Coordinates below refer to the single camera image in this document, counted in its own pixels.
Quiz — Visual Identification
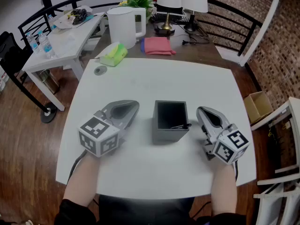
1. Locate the black power cable with plug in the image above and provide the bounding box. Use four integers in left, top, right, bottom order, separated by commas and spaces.
181, 24, 210, 46

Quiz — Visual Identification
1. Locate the red folded cloth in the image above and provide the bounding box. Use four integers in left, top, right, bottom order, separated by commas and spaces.
143, 37, 177, 56

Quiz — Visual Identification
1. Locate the green tissue pack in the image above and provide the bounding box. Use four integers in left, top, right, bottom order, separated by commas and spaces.
99, 42, 128, 68

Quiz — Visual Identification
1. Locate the person's left forearm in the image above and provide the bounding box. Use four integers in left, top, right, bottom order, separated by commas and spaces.
62, 151, 102, 208

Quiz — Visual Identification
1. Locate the black crumpled bag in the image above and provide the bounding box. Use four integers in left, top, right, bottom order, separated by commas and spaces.
67, 8, 89, 26

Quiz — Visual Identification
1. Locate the black base table lamp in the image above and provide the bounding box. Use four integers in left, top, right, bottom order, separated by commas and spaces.
181, 0, 209, 32

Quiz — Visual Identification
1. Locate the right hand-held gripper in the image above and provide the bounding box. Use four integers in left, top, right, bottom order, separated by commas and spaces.
196, 106, 250, 165

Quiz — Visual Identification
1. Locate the person's right forearm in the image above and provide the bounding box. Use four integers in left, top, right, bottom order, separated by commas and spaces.
210, 162, 238, 217

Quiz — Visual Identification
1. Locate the green potted plant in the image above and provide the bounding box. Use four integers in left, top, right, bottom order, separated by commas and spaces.
119, 0, 156, 21

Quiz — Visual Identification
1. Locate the white wooden frame furniture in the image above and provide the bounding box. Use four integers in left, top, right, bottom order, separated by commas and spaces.
250, 96, 300, 225

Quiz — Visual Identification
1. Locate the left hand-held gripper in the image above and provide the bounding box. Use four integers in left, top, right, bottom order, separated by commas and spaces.
77, 99, 140, 158

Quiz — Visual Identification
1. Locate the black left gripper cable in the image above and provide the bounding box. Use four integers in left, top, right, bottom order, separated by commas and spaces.
66, 150, 88, 185

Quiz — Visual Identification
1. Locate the white side table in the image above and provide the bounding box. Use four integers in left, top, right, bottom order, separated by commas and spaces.
22, 11, 106, 112

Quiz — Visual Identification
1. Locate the black stand with round base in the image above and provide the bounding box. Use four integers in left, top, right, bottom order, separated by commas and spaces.
0, 31, 58, 124

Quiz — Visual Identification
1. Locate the clear water bottle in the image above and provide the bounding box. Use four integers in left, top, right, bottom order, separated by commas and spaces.
47, 15, 58, 34
26, 32, 40, 54
38, 30, 56, 60

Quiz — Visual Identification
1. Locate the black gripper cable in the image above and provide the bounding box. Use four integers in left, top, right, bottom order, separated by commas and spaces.
232, 160, 240, 182
66, 150, 88, 185

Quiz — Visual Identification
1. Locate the black metal railing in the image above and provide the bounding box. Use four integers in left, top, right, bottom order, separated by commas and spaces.
17, 0, 263, 57

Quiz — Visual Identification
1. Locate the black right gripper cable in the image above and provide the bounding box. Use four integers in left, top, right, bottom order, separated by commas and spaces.
232, 160, 240, 182

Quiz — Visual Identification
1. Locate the dark grey square pen holder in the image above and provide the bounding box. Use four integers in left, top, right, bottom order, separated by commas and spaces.
152, 100, 190, 145

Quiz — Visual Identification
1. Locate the black keyboard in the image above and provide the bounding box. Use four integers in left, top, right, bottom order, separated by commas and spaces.
150, 13, 192, 25

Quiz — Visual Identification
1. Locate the person's black clothing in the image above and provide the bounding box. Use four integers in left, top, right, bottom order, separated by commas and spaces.
53, 194, 247, 225

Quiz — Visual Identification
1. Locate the white paper sheet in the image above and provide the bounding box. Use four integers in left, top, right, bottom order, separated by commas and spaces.
53, 13, 78, 30

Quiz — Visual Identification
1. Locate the cardboard box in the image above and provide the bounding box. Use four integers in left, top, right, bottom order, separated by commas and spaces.
243, 91, 274, 124

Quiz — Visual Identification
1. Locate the white slanted post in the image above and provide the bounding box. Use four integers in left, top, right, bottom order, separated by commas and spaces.
238, 0, 285, 67

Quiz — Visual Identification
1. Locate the metal trash can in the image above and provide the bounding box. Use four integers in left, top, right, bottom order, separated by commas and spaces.
37, 69, 61, 95

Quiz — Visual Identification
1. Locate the white electric kettle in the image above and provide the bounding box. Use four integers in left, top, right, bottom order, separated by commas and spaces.
106, 6, 147, 50

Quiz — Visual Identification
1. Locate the black pen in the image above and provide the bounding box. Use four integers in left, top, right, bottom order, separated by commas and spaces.
169, 123, 192, 129

